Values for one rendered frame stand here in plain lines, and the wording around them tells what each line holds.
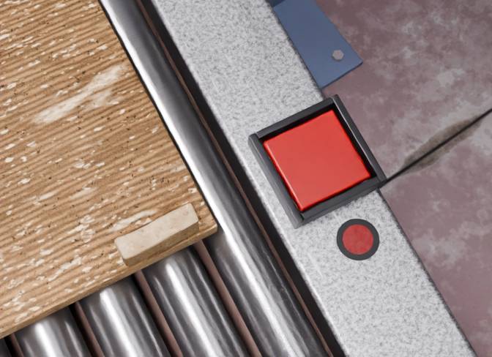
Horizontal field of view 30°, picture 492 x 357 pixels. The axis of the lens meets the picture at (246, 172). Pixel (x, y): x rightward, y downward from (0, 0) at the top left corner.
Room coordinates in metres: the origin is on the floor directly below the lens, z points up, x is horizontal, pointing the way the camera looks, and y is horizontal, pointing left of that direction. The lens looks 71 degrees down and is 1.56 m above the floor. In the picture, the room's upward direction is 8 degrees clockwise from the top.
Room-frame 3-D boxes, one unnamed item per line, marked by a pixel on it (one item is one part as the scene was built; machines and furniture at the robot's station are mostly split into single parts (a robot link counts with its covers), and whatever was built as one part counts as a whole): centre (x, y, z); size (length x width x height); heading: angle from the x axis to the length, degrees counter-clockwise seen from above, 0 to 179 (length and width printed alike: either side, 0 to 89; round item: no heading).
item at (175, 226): (0.16, 0.05, 0.95); 0.06 x 0.02 x 0.03; 125
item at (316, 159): (0.24, -0.05, 0.92); 0.06 x 0.06 x 0.01; 35
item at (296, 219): (0.24, -0.05, 0.92); 0.08 x 0.08 x 0.02; 35
